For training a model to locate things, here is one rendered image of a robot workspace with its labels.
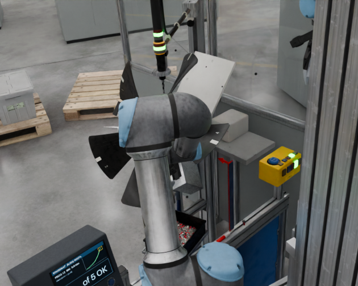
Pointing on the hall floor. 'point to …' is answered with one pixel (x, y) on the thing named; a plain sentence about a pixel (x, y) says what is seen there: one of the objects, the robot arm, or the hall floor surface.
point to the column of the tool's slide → (198, 32)
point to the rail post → (282, 244)
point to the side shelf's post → (236, 192)
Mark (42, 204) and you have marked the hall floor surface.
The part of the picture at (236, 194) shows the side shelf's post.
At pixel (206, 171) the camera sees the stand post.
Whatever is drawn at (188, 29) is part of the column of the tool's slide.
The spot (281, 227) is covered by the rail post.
